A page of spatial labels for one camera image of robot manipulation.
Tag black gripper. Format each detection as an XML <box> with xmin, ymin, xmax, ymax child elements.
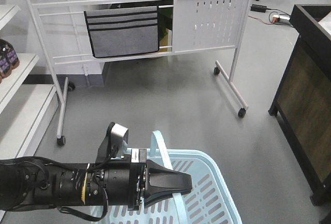
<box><xmin>86</xmin><ymin>148</ymin><xmax>192</xmax><ymax>211</ymax></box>

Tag light blue plastic basket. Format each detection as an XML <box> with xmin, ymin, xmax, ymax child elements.
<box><xmin>100</xmin><ymin>131</ymin><xmax>242</xmax><ymax>223</ymax></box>

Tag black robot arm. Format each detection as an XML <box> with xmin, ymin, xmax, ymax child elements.
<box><xmin>1</xmin><ymin>154</ymin><xmax>192</xmax><ymax>222</ymax></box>

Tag white store shelving unit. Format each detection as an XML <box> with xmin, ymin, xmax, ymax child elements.
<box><xmin>0</xmin><ymin>4</ymin><xmax>59</xmax><ymax>218</ymax></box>

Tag grey striped cloth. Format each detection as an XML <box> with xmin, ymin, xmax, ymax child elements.
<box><xmin>84</xmin><ymin>6</ymin><xmax>159</xmax><ymax>58</ymax></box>

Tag dark wooden cabinet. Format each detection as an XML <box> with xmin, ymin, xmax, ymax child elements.
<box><xmin>268</xmin><ymin>4</ymin><xmax>331</xmax><ymax>224</ymax></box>

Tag white rolling whiteboard stand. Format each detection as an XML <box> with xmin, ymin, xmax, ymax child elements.
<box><xmin>26</xmin><ymin>0</ymin><xmax>250</xmax><ymax>145</ymax></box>

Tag black power adapter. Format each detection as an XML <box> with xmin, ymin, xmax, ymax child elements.
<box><xmin>250</xmin><ymin>4</ymin><xmax>268</xmax><ymax>13</ymax></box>

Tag white power strip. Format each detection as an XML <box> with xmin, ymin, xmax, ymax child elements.
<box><xmin>273</xmin><ymin>14</ymin><xmax>290</xmax><ymax>23</ymax></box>

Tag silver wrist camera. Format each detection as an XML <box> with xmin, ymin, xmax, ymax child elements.
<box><xmin>95</xmin><ymin>122</ymin><xmax>128</xmax><ymax>163</ymax></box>

